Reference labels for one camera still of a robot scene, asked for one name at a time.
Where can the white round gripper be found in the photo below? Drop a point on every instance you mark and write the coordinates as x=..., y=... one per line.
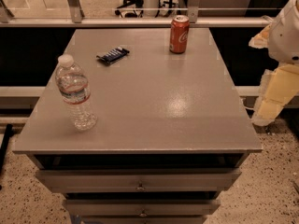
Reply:
x=285, y=37

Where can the dark blue snack bar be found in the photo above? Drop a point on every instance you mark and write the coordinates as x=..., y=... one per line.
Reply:
x=113, y=56

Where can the red soda can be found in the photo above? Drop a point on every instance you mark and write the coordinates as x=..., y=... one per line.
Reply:
x=179, y=34

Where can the grey drawer cabinet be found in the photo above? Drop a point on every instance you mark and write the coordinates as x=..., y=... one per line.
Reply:
x=155, y=109

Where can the upper grey drawer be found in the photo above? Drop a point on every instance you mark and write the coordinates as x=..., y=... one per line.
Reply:
x=143, y=180

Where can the grey drawer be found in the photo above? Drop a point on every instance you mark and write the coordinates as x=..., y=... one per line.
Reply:
x=141, y=208
x=143, y=180

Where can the black office chair base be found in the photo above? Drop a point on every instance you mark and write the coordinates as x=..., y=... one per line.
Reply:
x=137, y=3

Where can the lower grey drawer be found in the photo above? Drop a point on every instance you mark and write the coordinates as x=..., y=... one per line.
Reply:
x=141, y=208

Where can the clear plastic water bottle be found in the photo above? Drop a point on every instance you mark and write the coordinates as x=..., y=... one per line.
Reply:
x=74, y=87

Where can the black bar at left edge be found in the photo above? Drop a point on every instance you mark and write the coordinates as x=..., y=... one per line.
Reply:
x=3, y=148

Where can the metal railing frame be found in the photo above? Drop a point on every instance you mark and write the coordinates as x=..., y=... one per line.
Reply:
x=72, y=14

